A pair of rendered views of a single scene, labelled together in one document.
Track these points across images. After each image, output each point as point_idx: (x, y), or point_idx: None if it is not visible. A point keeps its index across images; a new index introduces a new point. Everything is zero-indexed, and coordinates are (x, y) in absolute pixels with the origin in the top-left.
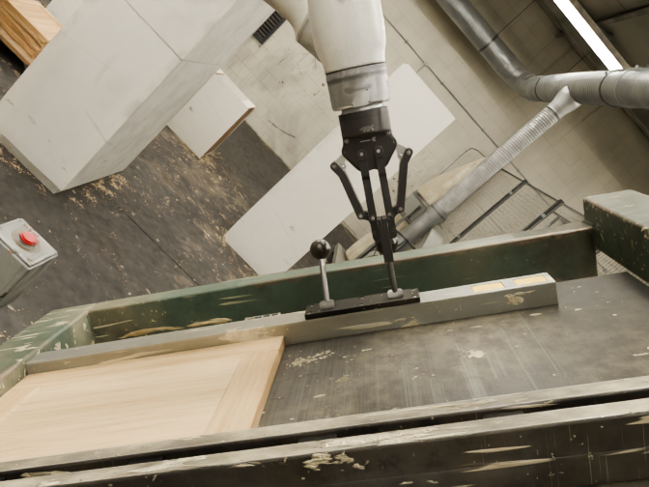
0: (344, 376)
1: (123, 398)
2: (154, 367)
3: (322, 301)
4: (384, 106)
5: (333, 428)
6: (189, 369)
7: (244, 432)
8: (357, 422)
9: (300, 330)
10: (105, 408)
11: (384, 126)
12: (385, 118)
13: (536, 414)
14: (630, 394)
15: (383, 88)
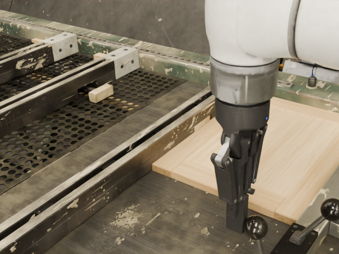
0: (208, 233)
1: (282, 149)
2: (316, 162)
3: (298, 231)
4: (218, 102)
5: (107, 167)
6: (294, 175)
7: (140, 149)
8: (100, 173)
9: None
10: (276, 143)
11: (216, 116)
12: (217, 112)
13: (29, 211)
14: None
15: (212, 83)
